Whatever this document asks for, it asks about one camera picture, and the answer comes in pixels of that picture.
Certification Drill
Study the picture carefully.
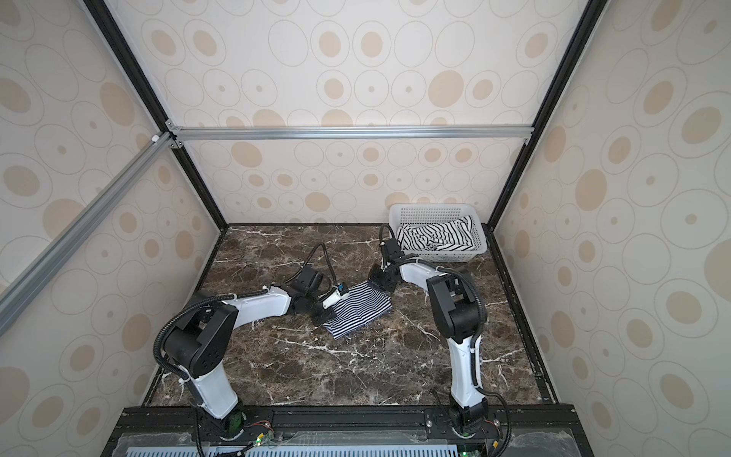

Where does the left aluminium frame rail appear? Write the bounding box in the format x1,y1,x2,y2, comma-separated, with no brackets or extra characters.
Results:
1,133,173,333

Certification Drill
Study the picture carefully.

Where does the white plastic laundry basket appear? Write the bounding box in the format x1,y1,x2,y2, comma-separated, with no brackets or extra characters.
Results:
389,204,487,263

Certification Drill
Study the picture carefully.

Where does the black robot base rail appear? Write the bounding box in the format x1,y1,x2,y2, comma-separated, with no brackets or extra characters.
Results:
102,405,593,456

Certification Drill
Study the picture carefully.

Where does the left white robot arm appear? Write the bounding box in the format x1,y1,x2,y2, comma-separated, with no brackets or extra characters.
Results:
152,267,350,421

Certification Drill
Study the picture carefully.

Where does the blue white striped tank top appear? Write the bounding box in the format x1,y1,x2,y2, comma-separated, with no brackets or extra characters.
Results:
324,282,392,339

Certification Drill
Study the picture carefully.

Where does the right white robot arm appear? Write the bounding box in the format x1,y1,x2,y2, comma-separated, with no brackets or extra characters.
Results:
369,238,500,436

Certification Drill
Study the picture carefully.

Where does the back aluminium frame rail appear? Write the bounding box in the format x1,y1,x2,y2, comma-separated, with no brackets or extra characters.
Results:
171,124,534,141

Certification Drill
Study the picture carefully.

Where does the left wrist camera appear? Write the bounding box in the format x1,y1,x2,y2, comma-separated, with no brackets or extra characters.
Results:
321,283,350,310

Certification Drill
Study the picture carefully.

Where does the aluminium frame rail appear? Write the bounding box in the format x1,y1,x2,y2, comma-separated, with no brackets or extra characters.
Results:
1,133,173,333
171,124,534,141

